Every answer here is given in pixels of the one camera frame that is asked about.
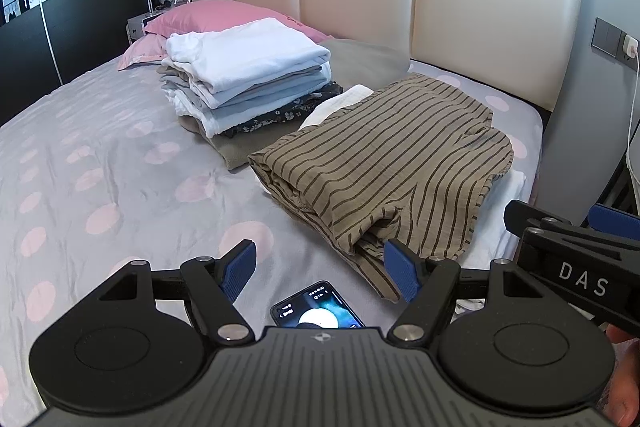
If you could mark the striped tan shirt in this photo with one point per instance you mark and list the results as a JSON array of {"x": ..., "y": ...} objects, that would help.
[{"x": 380, "y": 157}]

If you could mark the white charger plug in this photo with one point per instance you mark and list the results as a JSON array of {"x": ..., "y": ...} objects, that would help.
[{"x": 629, "y": 46}]

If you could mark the pink patterned pillow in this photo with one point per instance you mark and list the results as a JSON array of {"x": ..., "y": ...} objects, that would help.
[{"x": 142, "y": 52}]

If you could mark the black smartphone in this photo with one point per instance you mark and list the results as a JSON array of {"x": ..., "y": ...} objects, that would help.
[{"x": 320, "y": 307}]

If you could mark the grey wall socket panel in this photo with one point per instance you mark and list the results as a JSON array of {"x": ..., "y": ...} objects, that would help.
[{"x": 605, "y": 34}]

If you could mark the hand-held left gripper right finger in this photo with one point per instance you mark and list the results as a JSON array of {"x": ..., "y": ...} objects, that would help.
[{"x": 402, "y": 269}]

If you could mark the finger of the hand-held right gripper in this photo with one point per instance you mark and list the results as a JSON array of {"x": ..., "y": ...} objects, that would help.
[
  {"x": 530, "y": 217},
  {"x": 615, "y": 217}
]

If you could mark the stack of folded clothes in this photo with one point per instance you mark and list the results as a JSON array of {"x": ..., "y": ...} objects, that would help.
[{"x": 250, "y": 57}]

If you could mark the nightstand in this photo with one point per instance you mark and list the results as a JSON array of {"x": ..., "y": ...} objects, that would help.
[{"x": 137, "y": 24}]

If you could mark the person's right hand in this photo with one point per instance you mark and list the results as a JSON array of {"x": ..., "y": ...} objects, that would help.
[{"x": 627, "y": 387}]

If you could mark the white folded cloth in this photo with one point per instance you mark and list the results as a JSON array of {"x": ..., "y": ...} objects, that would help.
[{"x": 350, "y": 99}]

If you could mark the black wardrobe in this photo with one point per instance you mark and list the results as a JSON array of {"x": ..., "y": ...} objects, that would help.
[{"x": 75, "y": 32}]

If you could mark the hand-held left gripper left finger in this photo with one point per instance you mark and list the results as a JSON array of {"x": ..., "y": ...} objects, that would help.
[{"x": 240, "y": 269}]

